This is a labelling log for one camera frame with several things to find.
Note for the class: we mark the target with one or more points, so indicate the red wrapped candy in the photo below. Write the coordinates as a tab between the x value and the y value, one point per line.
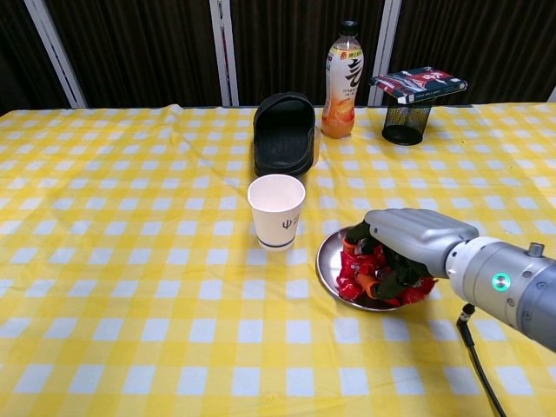
354	256
412	296
349	284

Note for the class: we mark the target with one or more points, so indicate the aluminium frame post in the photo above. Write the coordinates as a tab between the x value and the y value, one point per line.
384	52
226	56
56	56
553	94

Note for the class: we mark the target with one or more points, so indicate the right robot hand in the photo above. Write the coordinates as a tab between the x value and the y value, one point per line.
412	234

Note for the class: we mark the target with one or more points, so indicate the round metal plate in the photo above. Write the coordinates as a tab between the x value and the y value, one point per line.
332	256

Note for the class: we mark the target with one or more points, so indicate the white paper cup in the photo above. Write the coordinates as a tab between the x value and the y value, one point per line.
276	226

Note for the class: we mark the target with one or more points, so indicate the red black book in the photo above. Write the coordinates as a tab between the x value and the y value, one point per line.
417	80

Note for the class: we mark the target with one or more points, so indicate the black rubber slipper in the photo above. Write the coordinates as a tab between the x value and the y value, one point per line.
282	143

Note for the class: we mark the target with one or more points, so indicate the black mesh pen holder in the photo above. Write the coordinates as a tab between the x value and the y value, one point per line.
404	121

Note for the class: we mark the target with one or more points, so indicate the orange drink plastic bottle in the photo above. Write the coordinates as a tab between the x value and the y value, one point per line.
343	108

